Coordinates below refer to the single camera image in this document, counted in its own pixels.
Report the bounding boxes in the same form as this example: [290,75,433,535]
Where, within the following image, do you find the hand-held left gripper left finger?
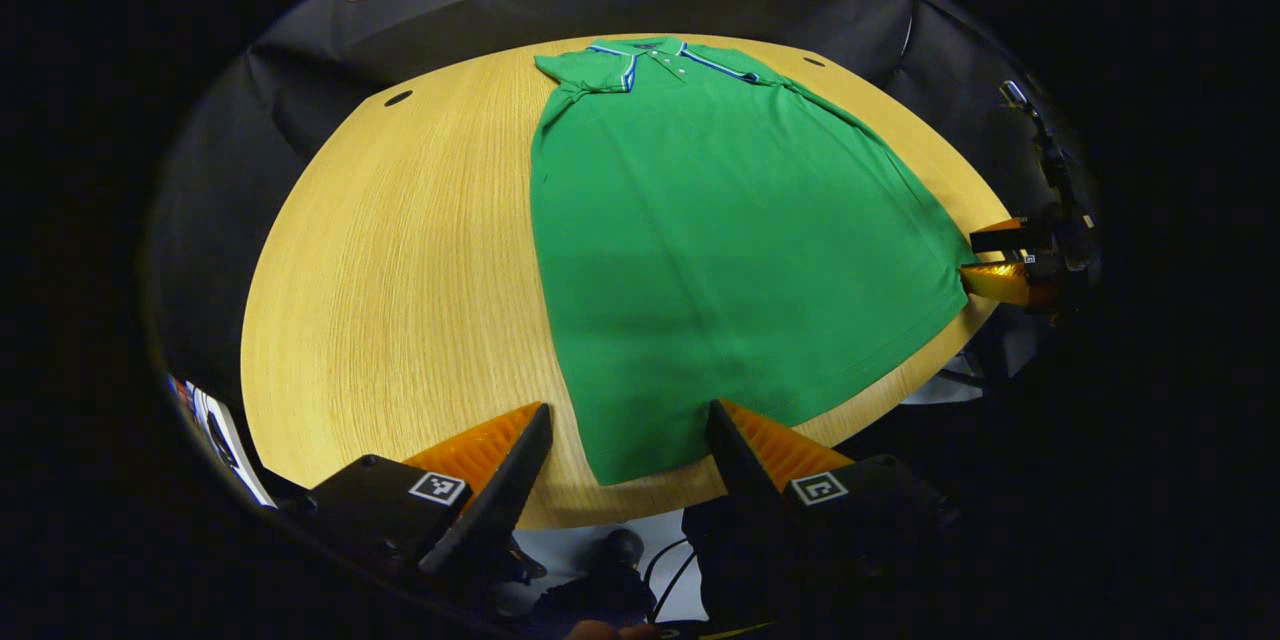
[290,401,554,581]

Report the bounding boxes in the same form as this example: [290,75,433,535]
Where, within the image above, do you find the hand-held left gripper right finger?
[705,399,961,581]

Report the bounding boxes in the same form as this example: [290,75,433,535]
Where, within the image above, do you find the green T-shirt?
[528,37,976,487]

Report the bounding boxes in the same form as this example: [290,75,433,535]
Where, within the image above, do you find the dark metal stand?
[1000,80,1096,226]

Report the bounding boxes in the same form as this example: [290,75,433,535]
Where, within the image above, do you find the dark bulky object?
[495,527,656,633]

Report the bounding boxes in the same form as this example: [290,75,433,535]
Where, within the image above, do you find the white printed panel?
[165,375,278,511]

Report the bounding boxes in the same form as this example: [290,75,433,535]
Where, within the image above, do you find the black cable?
[640,538,701,623]

